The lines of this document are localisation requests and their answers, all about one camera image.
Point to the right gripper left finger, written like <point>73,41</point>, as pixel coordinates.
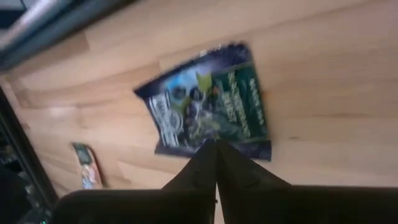
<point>174,205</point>

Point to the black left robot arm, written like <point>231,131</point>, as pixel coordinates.
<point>11,189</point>

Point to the tan tea packet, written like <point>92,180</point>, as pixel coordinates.
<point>88,171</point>

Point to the dark blueberry tea packet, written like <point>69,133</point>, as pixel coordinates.
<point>211,102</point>

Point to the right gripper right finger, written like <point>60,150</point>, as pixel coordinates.
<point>280,205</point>

